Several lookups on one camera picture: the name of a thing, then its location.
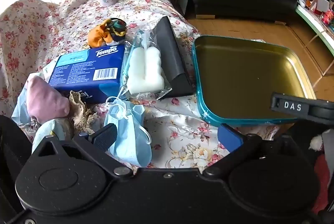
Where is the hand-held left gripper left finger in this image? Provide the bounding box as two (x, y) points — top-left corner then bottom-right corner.
(31, 123), (134, 179)

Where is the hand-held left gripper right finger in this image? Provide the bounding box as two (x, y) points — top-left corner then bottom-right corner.
(204, 123), (299, 178)

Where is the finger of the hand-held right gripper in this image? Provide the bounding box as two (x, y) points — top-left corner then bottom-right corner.
(271, 93), (334, 125)

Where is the beige lace cloth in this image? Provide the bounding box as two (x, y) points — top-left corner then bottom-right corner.
(68, 91), (98, 134)

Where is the teal tin tray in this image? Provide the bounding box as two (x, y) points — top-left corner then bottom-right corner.
(192, 35), (317, 127)

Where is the pale blue soft packet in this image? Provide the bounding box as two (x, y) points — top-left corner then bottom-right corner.
(31, 120), (66, 154)

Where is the pink cloth pouch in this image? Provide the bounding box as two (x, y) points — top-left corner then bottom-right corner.
(26, 75), (71, 118)

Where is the clear bag of cotton pads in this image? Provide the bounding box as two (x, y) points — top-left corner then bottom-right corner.
(116, 31), (173, 100)

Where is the orange patterned scrunchie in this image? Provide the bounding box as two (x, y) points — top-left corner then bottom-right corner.
(87, 18), (128, 47)

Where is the blue tissue box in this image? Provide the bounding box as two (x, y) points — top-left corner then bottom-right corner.
(48, 44), (126, 104)

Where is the red garment with white trim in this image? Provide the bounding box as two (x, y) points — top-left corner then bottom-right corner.
(309, 132), (334, 214)

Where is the white coffee table with clutter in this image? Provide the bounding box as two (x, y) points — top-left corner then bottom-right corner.
(295, 0), (334, 75)

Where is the red snack tin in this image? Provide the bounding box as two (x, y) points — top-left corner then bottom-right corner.
(321, 10), (334, 26)

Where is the black triangular case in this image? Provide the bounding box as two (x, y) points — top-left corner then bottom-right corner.
(154, 16), (195, 98)

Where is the white folded card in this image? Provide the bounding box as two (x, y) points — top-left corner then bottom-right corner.
(312, 0), (330, 14)

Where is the floral tablecloth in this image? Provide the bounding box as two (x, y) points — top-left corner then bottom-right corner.
(0, 0), (280, 169)

